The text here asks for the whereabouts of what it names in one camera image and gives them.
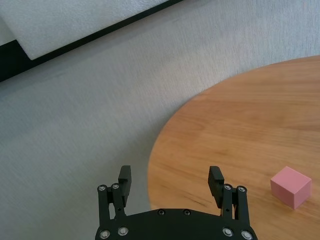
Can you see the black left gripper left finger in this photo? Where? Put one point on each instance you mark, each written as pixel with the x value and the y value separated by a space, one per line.
pixel 123 190

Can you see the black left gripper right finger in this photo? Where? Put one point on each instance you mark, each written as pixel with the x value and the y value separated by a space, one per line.
pixel 216 187

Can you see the pink cube block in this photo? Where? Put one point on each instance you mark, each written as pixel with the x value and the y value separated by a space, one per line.
pixel 287 185

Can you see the black wall trim strip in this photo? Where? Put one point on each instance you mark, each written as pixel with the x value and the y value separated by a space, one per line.
pixel 10 60

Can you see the white wall panel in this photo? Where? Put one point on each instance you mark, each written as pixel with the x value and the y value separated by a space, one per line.
pixel 62 20

